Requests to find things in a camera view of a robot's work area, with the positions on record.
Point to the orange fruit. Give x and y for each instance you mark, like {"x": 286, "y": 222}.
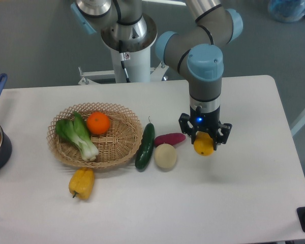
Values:
{"x": 98, "y": 123}

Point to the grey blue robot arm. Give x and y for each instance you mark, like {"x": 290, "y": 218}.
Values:
{"x": 196, "y": 56}

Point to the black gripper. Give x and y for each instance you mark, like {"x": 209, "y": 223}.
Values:
{"x": 206, "y": 122}

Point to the yellow bell pepper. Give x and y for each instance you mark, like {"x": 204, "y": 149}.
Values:
{"x": 81, "y": 183}

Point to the beige round melon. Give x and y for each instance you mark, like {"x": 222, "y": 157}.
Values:
{"x": 165, "y": 156}

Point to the dark green cucumber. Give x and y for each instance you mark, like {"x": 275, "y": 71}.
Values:
{"x": 145, "y": 150}

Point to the blue plastic bag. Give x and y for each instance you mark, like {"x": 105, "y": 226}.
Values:
{"x": 286, "y": 11}

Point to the woven wicker basket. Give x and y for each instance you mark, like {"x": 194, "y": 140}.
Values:
{"x": 116, "y": 147}

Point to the green bok choy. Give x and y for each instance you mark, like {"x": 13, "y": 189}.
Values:
{"x": 76, "y": 132}

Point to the purple sweet potato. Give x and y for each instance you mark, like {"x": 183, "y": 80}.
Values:
{"x": 171, "y": 138}

